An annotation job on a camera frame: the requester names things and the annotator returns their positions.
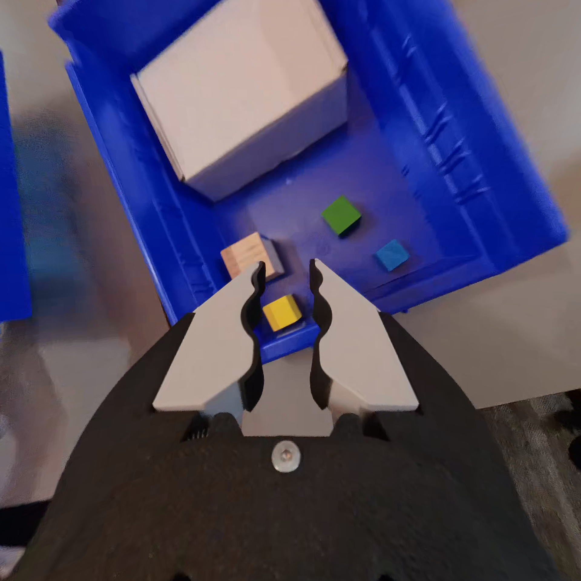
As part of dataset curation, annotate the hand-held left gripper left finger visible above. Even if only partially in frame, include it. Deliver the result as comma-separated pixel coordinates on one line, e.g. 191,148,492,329
152,261,265,417

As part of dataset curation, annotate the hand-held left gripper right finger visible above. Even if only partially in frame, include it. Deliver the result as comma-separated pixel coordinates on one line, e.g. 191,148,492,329
309,259,419,417

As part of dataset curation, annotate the yellow cube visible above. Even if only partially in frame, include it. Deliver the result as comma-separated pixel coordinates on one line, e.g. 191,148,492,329
262,295,303,333

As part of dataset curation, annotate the blue plastic bin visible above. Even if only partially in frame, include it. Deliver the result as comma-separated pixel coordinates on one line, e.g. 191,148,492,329
48,0,570,365
0,50,32,324

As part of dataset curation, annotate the brown cardboard box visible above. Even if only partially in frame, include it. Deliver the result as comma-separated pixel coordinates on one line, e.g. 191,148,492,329
131,0,350,202

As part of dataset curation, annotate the blue cube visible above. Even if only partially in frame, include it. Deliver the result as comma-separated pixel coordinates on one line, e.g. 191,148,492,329
374,239,410,272

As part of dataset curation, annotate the plain wooden cube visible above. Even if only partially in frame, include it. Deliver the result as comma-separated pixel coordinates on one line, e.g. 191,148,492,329
221,232,286,281

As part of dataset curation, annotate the green cube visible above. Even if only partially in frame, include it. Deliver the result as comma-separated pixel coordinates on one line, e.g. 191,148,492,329
321,196,362,238

